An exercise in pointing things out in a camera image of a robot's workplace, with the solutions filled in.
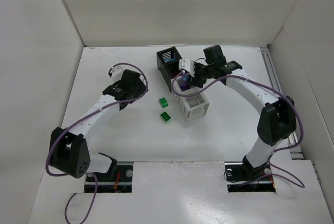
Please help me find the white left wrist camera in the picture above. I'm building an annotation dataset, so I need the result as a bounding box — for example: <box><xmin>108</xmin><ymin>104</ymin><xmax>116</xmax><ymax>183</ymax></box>
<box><xmin>108</xmin><ymin>66</ymin><xmax>124</xmax><ymax>80</ymax></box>

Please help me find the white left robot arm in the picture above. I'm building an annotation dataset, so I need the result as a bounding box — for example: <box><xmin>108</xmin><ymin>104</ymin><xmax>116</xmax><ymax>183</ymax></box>
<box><xmin>45</xmin><ymin>67</ymin><xmax>148</xmax><ymax>179</ymax></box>

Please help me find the purple flower lego brick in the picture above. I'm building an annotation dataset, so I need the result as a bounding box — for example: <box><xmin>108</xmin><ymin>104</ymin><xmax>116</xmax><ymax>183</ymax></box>
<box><xmin>180</xmin><ymin>74</ymin><xmax>188</xmax><ymax>86</ymax></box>

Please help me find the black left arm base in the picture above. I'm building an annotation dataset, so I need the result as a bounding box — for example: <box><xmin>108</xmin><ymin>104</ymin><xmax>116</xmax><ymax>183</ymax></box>
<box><xmin>95</xmin><ymin>162</ymin><xmax>134</xmax><ymax>193</ymax></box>

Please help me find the black slotted container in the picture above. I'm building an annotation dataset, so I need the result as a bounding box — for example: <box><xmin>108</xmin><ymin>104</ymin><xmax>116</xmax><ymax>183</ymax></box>
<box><xmin>157</xmin><ymin>46</ymin><xmax>182</xmax><ymax>92</ymax></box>

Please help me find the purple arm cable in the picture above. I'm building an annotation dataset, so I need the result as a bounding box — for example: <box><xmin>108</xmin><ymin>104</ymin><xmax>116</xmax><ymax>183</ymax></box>
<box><xmin>45</xmin><ymin>63</ymin><xmax>149</xmax><ymax>224</ymax></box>
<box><xmin>171</xmin><ymin>69</ymin><xmax>305</xmax><ymax>188</ymax></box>

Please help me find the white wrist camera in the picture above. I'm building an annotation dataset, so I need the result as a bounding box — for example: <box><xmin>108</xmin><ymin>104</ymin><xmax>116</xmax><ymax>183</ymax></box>
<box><xmin>108</xmin><ymin>66</ymin><xmax>124</xmax><ymax>80</ymax></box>
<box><xmin>178</xmin><ymin>59</ymin><xmax>195</xmax><ymax>77</ymax></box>

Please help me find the purple 2x4 lego brick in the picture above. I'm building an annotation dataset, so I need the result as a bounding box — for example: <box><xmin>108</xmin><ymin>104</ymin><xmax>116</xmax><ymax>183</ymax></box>
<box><xmin>179</xmin><ymin>84</ymin><xmax>191</xmax><ymax>91</ymax></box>

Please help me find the green 2x2 lego brick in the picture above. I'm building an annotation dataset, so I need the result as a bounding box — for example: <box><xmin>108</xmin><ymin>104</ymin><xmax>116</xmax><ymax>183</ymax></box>
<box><xmin>159</xmin><ymin>97</ymin><xmax>169</xmax><ymax>108</ymax></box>

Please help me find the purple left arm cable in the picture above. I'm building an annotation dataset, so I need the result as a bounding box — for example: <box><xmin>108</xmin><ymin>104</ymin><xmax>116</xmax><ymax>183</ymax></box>
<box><xmin>45</xmin><ymin>63</ymin><xmax>149</xmax><ymax>224</ymax></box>

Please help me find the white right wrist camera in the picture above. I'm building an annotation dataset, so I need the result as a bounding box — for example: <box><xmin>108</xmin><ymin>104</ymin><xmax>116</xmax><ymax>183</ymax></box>
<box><xmin>178</xmin><ymin>59</ymin><xmax>195</xmax><ymax>77</ymax></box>

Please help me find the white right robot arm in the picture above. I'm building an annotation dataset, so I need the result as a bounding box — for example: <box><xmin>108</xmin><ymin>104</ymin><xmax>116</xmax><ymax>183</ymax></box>
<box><xmin>190</xmin><ymin>45</ymin><xmax>296</xmax><ymax>175</ymax></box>

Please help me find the white slotted container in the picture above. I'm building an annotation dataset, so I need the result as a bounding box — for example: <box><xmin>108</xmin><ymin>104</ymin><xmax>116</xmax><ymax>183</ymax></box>
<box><xmin>171</xmin><ymin>77</ymin><xmax>210</xmax><ymax>122</ymax></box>

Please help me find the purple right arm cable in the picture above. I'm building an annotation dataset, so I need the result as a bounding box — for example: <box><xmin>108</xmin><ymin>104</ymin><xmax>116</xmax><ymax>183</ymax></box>
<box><xmin>171</xmin><ymin>69</ymin><xmax>305</xmax><ymax>188</ymax></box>

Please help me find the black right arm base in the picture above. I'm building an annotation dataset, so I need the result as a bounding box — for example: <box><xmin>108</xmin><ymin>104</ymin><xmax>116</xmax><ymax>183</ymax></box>
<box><xmin>223</xmin><ymin>162</ymin><xmax>276</xmax><ymax>193</ymax></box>

